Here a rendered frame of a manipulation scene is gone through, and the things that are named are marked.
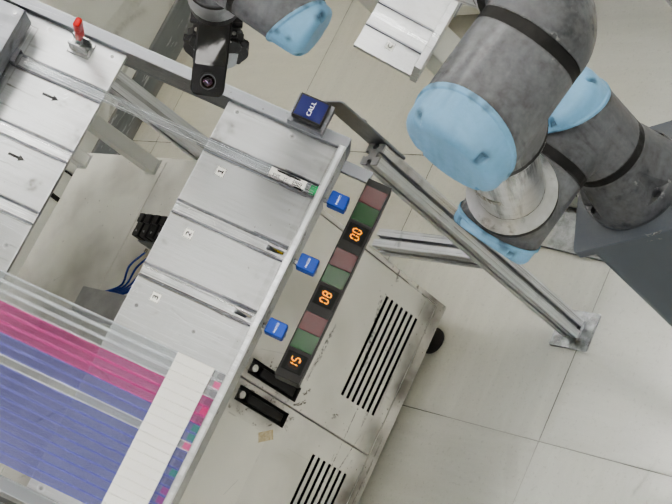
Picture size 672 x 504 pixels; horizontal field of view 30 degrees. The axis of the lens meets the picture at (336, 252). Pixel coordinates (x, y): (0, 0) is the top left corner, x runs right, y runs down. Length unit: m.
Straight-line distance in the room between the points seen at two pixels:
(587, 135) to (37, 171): 0.85
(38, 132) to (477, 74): 0.96
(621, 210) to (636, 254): 0.09
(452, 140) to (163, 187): 1.32
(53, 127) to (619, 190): 0.87
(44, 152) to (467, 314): 1.04
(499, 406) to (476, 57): 1.35
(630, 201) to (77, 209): 1.32
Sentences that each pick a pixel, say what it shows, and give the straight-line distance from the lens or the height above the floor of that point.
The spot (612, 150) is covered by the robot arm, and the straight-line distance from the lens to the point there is 1.67.
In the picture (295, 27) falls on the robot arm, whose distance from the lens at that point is 1.52.
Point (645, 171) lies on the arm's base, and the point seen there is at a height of 0.61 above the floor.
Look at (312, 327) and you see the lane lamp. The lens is 1.88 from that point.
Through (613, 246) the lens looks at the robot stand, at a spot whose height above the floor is 0.54.
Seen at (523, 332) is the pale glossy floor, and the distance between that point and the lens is 2.53.
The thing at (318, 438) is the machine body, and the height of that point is 0.23.
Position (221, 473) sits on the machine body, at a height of 0.41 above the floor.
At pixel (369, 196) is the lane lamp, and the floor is 0.66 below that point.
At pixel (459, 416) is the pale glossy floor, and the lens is 2.53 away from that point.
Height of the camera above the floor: 1.83
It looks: 38 degrees down
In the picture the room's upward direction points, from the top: 52 degrees counter-clockwise
